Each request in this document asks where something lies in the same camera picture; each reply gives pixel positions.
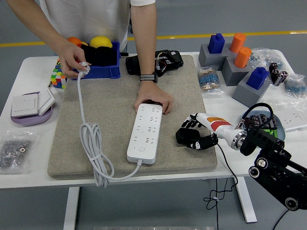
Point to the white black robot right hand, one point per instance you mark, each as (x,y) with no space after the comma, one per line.
(216,124)

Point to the person's left hand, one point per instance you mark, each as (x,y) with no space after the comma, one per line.
(153,92)

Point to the person's right hand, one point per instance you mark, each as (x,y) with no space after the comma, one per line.
(70,60)

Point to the black plug adapter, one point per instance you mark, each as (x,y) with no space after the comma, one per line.
(184,135)

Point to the white power strip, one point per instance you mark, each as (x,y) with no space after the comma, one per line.
(146,134)

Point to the person's right forearm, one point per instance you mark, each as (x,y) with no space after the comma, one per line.
(36,24)

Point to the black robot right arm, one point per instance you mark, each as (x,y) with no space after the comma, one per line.
(263,141)

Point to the person's left forearm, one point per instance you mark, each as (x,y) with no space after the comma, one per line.
(144,43)

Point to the small colourful puzzle cube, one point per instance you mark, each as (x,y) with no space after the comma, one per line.
(58,64)

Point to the black grey wristwatch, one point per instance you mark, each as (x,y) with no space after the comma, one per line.
(148,77)

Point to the orange fruit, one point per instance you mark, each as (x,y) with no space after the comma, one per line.
(74,40)

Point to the large colourful puzzle cube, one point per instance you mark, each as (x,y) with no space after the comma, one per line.
(57,80)

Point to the dark brown capacitor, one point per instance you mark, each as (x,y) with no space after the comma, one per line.
(263,119)
(274,122)
(247,124)
(254,121)

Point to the blue plastic bin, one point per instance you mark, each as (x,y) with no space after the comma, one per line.
(103,72)

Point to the large yellow lemon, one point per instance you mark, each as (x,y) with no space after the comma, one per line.
(100,42)

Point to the grey block holder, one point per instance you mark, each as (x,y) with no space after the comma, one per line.
(230,74)
(204,57)
(244,95)

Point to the bag of blue tan resistors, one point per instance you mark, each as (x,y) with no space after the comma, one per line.
(208,80)

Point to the person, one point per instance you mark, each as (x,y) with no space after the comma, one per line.
(91,19)

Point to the grey-brown mat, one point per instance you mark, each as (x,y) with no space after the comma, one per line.
(108,107)

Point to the green cylinder battery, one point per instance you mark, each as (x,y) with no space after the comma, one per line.
(269,131)
(275,133)

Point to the blue square peg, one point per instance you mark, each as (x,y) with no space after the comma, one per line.
(257,79)
(216,44)

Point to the light blue plate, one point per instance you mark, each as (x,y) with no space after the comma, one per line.
(281,124)

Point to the purple tray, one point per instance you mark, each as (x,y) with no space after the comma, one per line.
(31,121)

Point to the bag of black capacitors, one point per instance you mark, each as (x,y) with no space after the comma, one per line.
(277,74)

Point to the white table leg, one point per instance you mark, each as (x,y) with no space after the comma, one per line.
(244,201)
(71,208)

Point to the bag of metal nuts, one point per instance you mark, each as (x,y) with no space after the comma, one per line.
(14,151)

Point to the white wall switch panel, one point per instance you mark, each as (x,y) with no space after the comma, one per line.
(24,105)
(45,100)

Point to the white wall socket panel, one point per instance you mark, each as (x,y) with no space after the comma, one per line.
(295,119)

